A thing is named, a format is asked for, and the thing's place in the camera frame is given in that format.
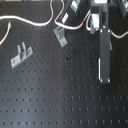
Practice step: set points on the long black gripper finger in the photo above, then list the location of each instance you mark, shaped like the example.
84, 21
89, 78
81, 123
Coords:
104, 52

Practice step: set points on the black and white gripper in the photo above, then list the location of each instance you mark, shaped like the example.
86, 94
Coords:
97, 7

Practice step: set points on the middle grey metal cable clip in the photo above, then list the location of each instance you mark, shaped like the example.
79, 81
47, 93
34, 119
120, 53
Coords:
60, 34

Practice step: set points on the left grey metal cable clip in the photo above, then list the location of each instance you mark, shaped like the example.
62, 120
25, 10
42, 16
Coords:
23, 54

